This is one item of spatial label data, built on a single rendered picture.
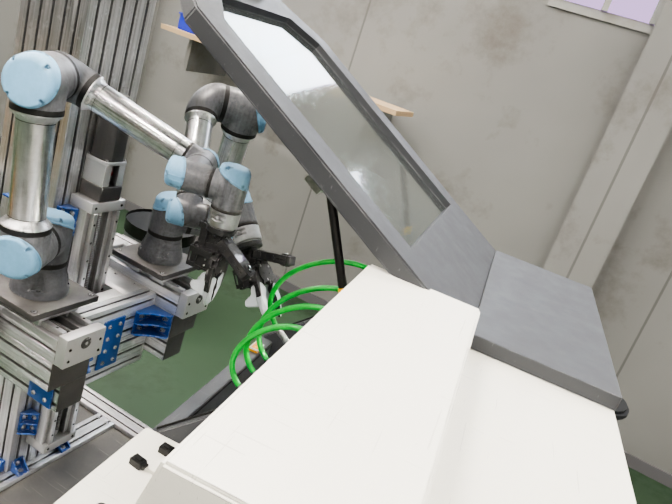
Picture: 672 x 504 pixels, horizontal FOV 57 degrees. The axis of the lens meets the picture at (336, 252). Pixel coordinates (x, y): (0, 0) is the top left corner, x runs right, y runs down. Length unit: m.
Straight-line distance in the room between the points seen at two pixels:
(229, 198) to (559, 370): 0.81
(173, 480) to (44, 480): 1.96
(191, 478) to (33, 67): 1.13
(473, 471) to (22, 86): 1.19
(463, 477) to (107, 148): 1.44
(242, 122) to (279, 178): 2.81
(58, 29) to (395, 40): 2.84
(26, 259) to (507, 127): 3.18
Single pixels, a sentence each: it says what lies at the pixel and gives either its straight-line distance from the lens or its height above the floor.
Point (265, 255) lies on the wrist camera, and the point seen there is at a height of 1.33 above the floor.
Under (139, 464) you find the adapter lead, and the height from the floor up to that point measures 1.00.
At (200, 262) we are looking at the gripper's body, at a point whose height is 1.32.
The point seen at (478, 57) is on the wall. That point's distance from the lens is 4.24.
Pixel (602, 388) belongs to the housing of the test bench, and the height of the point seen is 1.50.
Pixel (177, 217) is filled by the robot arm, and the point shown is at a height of 1.33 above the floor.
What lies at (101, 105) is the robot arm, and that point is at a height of 1.59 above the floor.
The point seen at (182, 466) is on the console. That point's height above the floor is 1.55.
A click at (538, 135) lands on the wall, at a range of 4.15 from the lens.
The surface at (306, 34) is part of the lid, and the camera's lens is 1.82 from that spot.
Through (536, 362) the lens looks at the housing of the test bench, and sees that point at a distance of 1.19.
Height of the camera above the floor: 1.92
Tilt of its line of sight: 18 degrees down
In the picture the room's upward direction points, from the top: 19 degrees clockwise
